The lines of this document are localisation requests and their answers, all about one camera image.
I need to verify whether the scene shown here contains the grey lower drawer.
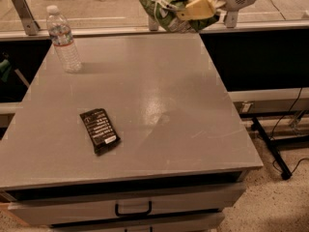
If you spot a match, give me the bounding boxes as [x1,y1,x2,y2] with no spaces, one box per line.
[50,213,224,232]

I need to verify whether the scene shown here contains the green jalapeno chip bag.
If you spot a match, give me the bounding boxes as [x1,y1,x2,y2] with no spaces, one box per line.
[138,0,220,33]

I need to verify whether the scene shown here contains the grey upper drawer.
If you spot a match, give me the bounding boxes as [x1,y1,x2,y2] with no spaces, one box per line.
[9,182,245,225]

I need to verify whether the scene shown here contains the black floor cable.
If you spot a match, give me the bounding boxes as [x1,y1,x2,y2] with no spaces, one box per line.
[268,87,309,176]

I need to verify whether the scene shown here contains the middle metal railing bracket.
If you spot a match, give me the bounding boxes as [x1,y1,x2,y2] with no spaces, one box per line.
[148,16,159,31]

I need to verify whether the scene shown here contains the clear plastic water bottle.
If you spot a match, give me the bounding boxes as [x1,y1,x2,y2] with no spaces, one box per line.
[46,5,82,73]

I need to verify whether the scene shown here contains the right metal railing bracket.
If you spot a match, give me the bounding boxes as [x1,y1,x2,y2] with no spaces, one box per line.
[224,11,239,28]

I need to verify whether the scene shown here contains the black metal stand leg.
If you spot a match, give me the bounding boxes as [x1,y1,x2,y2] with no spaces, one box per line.
[251,117,292,180]

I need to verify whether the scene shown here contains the left metal railing bracket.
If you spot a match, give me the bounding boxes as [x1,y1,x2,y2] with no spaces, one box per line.
[12,0,40,36]

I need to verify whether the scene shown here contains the metal railing bracket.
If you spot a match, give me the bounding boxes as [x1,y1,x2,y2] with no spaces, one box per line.
[224,11,239,28]
[12,0,40,36]
[148,16,159,31]

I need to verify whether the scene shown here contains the black drawer handle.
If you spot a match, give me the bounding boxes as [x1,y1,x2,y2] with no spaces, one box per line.
[114,201,153,218]

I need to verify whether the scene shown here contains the black snack packet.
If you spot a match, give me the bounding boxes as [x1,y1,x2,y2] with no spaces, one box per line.
[80,108,121,155]

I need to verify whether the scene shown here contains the grey drawer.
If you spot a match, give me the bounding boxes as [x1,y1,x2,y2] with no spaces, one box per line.
[50,213,224,232]
[9,182,245,225]

